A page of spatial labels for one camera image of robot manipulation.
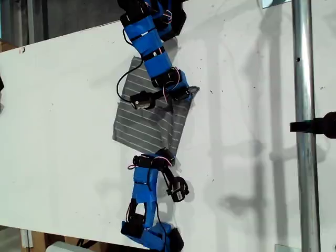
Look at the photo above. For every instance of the grey striped towel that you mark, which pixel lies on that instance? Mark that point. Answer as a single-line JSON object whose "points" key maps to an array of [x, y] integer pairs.
{"points": [[136, 128]]}

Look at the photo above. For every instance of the white box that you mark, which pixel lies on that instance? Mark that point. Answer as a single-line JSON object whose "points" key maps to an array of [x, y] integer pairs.
{"points": [[63, 248]]}

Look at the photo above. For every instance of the cardboard box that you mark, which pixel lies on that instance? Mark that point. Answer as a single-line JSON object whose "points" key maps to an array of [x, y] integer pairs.
{"points": [[38, 240]]}

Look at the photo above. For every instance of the camera black stalk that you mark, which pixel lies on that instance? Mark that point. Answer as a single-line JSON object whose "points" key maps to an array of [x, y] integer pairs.
{"points": [[158, 95], [168, 177]]}

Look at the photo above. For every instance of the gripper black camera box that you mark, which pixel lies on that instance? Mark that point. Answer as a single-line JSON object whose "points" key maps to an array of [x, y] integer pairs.
{"points": [[179, 190], [141, 101]]}

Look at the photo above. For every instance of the steel post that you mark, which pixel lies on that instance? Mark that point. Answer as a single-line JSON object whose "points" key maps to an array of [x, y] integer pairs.
{"points": [[304, 78]]}

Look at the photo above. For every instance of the metal bracket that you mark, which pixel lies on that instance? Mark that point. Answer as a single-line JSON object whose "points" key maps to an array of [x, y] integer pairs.
{"points": [[267, 3]]}

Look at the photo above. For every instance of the black post clamp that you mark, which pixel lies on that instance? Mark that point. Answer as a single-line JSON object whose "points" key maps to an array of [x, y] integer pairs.
{"points": [[315, 125]]}

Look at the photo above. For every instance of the white table leg bracket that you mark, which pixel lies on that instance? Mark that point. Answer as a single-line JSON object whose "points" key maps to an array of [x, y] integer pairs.
{"points": [[26, 239]]}

